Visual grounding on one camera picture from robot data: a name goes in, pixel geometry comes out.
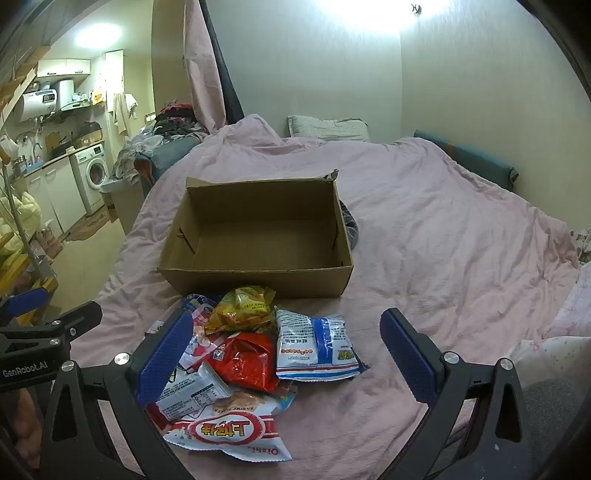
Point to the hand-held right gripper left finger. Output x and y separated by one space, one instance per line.
166 355

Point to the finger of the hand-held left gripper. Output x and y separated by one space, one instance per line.
27 300
83 314

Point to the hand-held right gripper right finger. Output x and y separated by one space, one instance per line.
411 360

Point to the pink white snack packet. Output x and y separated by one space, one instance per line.
205 339

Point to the silver white snack packet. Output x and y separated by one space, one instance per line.
194 394

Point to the blue cartoon snack packet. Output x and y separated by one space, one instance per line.
196 302

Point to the red snack packet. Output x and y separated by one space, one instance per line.
249 360

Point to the yellow snack packet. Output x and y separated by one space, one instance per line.
240 309

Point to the red white chip packet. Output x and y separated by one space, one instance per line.
226 429

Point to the blue white snack packet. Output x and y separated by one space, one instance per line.
304 346

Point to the brown cardboard box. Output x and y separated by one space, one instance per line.
258 286

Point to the person's left hand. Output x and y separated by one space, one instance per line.
25 424

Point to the wooden rack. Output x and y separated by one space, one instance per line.
18 267

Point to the yellow cloth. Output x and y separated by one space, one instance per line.
18 217

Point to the brown floor mat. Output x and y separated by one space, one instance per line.
87 228

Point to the white kitchen cabinet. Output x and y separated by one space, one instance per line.
60 194

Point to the white storage bin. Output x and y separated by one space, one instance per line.
124 207

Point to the white washing machine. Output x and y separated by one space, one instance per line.
92 177

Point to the grey striped cloth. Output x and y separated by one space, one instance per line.
351 228

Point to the floral white pillow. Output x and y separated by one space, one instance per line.
568 318

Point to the white water heater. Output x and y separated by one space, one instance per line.
39 104

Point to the white hanging towel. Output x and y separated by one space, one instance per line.
121 113

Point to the teal bolster cushion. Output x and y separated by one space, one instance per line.
471 159

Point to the pile of dark clothes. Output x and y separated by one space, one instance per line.
178 120

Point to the grey pillow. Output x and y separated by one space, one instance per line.
328 128

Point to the pink curtain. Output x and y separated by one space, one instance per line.
203 83

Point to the dark curtain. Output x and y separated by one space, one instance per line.
228 87

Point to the white wall cabinet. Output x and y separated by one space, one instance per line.
64 68

